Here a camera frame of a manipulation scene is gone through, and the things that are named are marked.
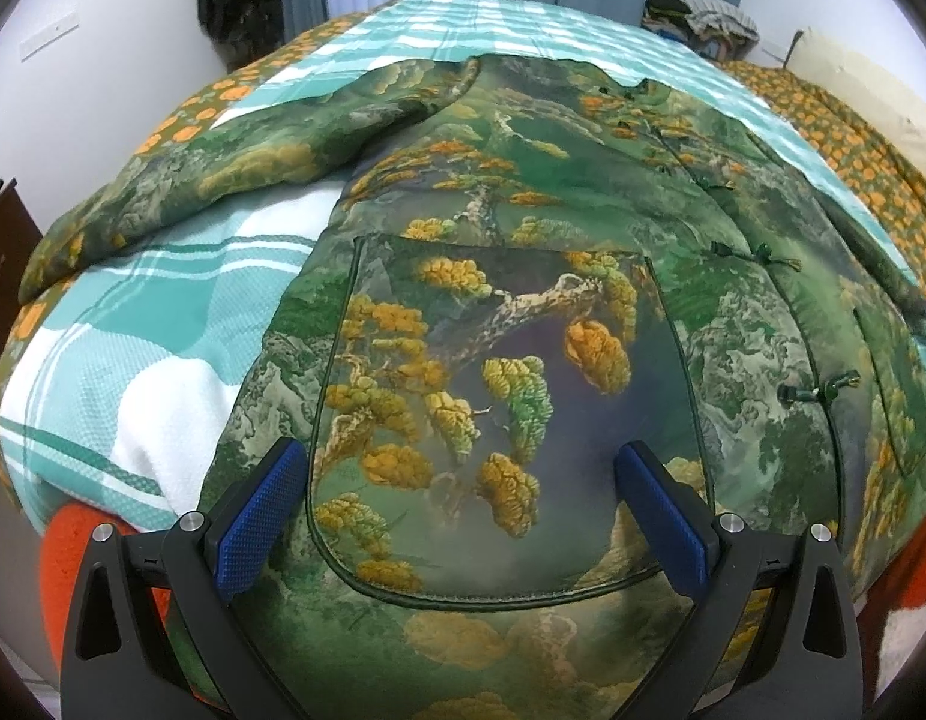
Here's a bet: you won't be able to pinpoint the brown wooden furniture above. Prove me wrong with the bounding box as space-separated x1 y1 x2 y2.
0 178 44 372

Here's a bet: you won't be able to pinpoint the orange fleece blanket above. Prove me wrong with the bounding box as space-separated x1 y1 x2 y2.
41 499 926 698

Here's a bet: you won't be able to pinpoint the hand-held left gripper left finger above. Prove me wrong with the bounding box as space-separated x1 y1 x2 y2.
61 436 314 720

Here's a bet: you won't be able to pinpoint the white wall trunking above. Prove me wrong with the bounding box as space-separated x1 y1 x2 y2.
19 19 81 61

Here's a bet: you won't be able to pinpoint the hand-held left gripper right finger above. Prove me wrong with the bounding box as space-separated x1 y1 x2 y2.
614 441 866 720

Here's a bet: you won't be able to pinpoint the orange floral bedsheet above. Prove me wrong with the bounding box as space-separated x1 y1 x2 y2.
0 4 926 466

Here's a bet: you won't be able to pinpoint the green landscape print jacket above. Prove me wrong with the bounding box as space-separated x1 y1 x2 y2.
19 52 926 720

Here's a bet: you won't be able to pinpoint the teal plaid blanket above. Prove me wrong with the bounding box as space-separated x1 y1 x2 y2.
0 0 921 533

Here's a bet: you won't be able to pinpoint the cream pillow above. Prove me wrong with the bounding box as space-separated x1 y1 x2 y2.
784 26 926 166

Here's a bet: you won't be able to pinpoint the hanging dark clothes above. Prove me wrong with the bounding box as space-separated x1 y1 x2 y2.
196 0 287 70

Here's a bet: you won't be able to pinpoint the pile of clothes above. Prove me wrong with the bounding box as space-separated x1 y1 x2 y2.
641 0 761 61

